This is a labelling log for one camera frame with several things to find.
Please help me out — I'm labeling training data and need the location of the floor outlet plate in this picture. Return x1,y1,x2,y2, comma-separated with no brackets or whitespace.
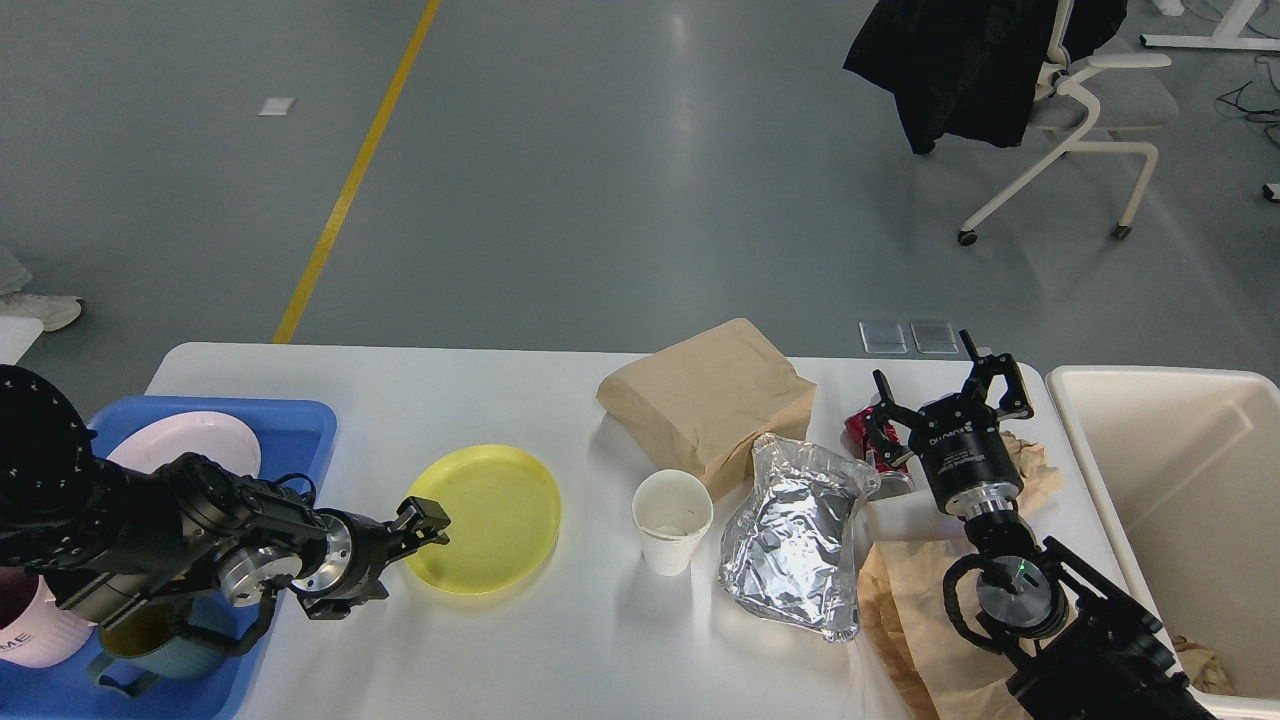
909,320,961,355
859,322,909,355

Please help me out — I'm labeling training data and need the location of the blue plastic tray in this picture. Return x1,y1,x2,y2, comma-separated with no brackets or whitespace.
1,396,337,719

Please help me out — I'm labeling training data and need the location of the silver foil bag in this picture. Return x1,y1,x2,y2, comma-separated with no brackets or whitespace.
718,433,881,643

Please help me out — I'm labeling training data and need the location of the black jacket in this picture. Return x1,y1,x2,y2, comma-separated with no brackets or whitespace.
842,0,1129,158

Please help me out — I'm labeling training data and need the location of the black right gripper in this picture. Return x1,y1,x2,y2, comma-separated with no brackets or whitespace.
864,331,1036,518

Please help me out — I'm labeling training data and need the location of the flat brown paper bag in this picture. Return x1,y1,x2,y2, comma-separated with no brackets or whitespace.
858,539,1029,719

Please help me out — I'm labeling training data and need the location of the left floor outlet plate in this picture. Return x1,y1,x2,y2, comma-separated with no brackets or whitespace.
859,322,909,355

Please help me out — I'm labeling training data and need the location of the white office chair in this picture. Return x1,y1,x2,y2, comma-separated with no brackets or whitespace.
957,1,1176,246

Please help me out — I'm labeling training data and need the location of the person in light clothes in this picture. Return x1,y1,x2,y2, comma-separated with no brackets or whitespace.
1,245,84,333

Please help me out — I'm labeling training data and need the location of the crushed red can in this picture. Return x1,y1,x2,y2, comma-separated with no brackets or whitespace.
844,406,915,501

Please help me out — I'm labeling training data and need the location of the crumpled brown paper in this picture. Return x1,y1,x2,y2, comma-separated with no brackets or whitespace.
1000,430,1065,518

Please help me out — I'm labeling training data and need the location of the black floor cable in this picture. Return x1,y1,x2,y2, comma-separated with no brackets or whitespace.
1213,55,1280,151

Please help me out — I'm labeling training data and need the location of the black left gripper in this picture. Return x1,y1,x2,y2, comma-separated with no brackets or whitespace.
291,496,451,620

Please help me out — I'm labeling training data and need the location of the pink plate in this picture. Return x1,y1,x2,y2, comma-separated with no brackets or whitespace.
108,411,262,477

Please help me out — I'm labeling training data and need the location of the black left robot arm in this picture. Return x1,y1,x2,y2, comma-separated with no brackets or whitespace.
1,364,451,657

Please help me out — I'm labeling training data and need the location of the white tissue block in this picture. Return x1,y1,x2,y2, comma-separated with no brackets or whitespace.
867,491,955,544

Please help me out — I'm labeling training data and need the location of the right floor outlet plate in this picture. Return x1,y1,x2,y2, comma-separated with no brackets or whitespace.
909,320,961,355

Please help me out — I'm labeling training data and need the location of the yellow plate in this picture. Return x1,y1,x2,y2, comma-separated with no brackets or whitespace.
404,445,561,596

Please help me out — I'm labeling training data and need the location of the pink mug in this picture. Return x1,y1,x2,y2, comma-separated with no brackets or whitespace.
1,568,95,669

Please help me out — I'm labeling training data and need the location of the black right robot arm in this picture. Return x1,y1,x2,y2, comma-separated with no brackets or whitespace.
864,331,1210,719

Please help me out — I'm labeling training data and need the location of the dark green mug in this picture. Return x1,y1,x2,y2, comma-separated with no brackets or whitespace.
86,598,236,698

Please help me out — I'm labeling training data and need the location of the crumpled paper in bin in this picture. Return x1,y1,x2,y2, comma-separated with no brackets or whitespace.
1172,635,1235,696

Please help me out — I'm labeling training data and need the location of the white paper cup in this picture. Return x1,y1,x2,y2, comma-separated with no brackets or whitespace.
631,469,714,577

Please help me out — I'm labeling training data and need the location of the white waste bin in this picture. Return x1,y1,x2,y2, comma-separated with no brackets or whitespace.
1047,366,1279,719

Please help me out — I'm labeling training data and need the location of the white desk leg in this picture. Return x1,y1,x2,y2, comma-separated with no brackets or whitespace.
1139,1,1279,53

